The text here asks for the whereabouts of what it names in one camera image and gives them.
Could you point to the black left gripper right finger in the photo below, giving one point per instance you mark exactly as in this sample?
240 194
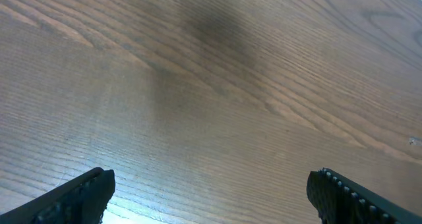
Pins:
339 200

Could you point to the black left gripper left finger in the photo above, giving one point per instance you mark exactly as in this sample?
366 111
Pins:
81 200

